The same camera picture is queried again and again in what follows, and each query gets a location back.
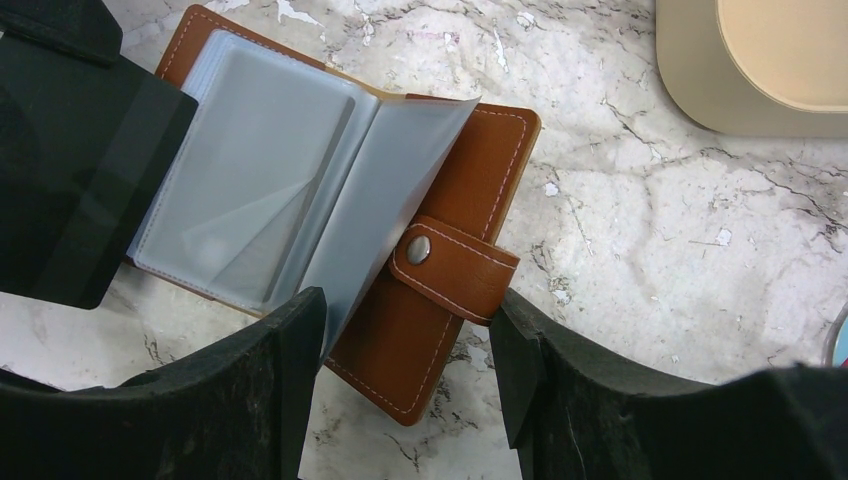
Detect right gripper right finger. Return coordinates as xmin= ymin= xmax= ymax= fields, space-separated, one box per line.
xmin=490 ymin=291 xmax=847 ymax=479

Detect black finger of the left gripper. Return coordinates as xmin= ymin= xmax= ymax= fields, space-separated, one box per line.
xmin=1 ymin=0 xmax=123 ymax=65

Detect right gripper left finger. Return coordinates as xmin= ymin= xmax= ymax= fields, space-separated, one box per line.
xmin=1 ymin=287 xmax=327 ymax=479

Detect black credit card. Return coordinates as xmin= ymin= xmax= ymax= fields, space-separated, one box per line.
xmin=1 ymin=35 xmax=198 ymax=309

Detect brown leather card holder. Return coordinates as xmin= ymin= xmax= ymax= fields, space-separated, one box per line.
xmin=128 ymin=5 xmax=541 ymax=426

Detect beige oval tray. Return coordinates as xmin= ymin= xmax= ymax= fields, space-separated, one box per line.
xmin=655 ymin=1 xmax=847 ymax=138

